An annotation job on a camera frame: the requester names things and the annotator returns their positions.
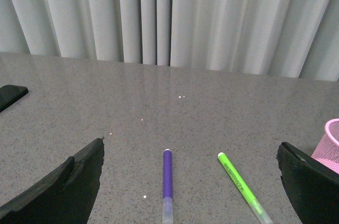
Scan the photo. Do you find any white pleated curtain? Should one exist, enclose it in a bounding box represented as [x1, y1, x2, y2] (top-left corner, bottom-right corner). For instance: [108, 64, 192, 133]
[1, 0, 338, 81]

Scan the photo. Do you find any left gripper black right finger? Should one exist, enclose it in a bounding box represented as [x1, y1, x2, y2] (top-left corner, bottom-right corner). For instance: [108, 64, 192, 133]
[276, 142, 338, 223]

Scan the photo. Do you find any purple marker pen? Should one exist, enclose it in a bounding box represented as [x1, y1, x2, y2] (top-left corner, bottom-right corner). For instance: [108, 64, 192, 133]
[162, 149, 174, 224]

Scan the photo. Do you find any pink mesh cup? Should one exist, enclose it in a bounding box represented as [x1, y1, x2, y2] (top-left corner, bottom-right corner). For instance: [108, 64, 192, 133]
[311, 119, 338, 174]

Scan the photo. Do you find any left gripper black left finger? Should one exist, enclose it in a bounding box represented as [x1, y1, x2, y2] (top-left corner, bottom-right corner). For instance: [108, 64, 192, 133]
[1, 138, 104, 223]

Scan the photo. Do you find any black object at table edge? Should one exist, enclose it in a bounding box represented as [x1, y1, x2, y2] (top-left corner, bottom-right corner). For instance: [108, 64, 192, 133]
[0, 85, 29, 112]

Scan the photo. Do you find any green marker pen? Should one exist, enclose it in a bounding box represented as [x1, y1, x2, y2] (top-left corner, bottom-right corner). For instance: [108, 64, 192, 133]
[218, 152, 273, 224]

